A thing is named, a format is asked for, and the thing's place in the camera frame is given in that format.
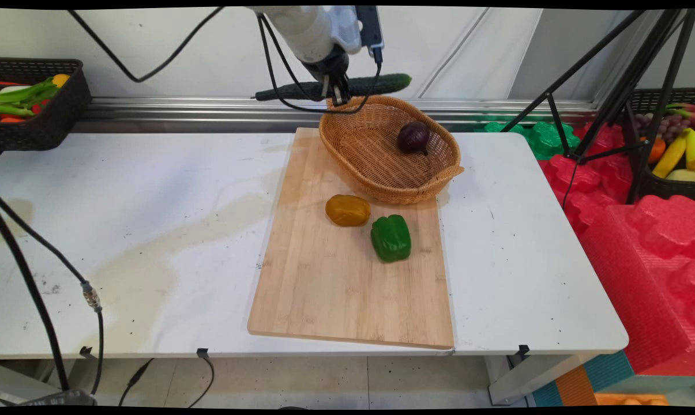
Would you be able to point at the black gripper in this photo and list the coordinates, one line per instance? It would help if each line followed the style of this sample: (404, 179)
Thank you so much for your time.
(329, 64)

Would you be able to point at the long dark green cucumber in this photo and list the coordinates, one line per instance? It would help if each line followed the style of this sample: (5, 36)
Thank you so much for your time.
(382, 84)

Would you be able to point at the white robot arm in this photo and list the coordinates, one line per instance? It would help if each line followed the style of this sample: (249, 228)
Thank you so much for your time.
(301, 29)

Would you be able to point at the woven wicker basket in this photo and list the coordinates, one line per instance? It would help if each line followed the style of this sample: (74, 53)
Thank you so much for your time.
(376, 155)

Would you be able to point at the dark red onion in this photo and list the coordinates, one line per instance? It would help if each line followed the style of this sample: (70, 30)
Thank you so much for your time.
(413, 137)

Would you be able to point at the yellow-brown potato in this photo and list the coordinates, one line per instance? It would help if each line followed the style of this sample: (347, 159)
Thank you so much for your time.
(348, 210)

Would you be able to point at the green bell pepper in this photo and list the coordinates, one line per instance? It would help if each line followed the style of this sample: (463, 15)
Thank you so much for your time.
(391, 238)

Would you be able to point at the wooden cutting board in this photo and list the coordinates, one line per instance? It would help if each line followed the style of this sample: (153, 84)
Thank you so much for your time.
(335, 288)

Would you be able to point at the green foam piece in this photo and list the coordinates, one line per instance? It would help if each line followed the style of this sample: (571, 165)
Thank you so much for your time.
(546, 138)

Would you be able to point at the small yellow pepper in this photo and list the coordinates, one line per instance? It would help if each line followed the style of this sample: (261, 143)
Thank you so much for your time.
(60, 80)

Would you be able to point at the black basket with vegetables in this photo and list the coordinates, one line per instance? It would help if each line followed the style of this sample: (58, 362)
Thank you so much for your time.
(53, 124)

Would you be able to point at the black tripod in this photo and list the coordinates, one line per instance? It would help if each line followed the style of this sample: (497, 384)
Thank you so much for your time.
(624, 86)

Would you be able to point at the black table edge clip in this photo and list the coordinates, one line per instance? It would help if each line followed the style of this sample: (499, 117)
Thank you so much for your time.
(202, 353)
(85, 351)
(523, 350)

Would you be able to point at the green leafy vegetable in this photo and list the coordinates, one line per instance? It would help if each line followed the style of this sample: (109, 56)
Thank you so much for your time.
(21, 98)

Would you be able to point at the orange fruit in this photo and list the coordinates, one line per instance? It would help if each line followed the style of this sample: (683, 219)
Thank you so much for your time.
(657, 150)

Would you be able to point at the bunch of purple grapes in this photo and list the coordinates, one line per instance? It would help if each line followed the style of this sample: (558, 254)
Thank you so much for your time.
(667, 123)

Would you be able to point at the black basket with fruit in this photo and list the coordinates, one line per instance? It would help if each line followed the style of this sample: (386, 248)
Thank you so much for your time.
(664, 187)

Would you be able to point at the yellow banana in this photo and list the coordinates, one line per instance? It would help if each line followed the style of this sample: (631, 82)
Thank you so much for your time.
(673, 153)

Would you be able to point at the white table leg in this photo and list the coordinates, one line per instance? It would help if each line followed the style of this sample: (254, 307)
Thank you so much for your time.
(526, 377)

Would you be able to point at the red foam block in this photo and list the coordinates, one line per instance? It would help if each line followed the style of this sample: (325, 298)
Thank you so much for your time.
(641, 271)

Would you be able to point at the pale yellow mango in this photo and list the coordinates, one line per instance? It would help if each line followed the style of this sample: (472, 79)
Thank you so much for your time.
(683, 175)

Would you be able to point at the blue and orange floor mat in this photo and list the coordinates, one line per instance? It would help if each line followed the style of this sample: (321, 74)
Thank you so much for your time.
(612, 377)

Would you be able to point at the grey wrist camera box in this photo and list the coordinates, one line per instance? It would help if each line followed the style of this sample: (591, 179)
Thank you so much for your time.
(369, 26)

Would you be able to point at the aluminium rail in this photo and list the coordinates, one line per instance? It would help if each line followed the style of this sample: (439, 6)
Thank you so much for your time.
(209, 112)

